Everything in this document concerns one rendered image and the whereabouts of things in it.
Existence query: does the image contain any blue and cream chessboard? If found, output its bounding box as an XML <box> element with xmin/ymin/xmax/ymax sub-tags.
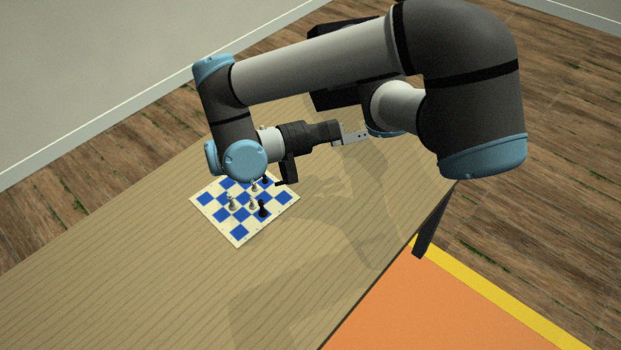
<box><xmin>189</xmin><ymin>170</ymin><xmax>301</xmax><ymax>250</ymax></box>

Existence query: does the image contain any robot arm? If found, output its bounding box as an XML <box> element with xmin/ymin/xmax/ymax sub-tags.
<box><xmin>192</xmin><ymin>0</ymin><xmax>528</xmax><ymax>184</ymax></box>

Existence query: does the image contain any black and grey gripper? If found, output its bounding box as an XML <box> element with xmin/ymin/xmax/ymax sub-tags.
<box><xmin>256</xmin><ymin>119</ymin><xmax>369</xmax><ymax>186</ymax></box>

